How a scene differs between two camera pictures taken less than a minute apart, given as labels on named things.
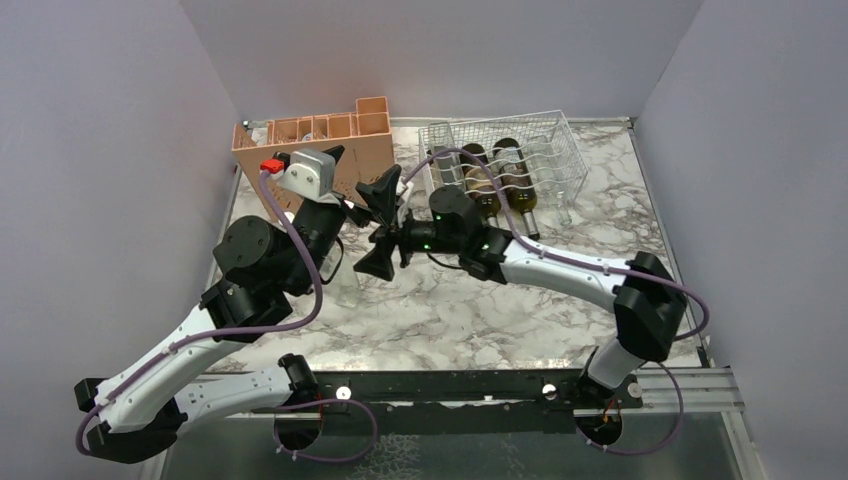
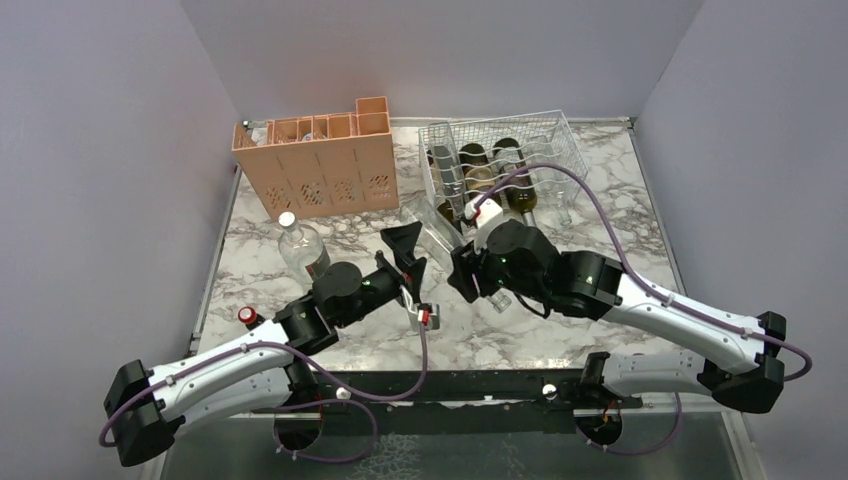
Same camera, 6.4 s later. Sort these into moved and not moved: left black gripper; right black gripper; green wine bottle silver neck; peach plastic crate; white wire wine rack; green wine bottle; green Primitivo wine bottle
Moved: right black gripper; green wine bottle; left black gripper
Not moved: green Primitivo wine bottle; green wine bottle silver neck; peach plastic crate; white wire wine rack
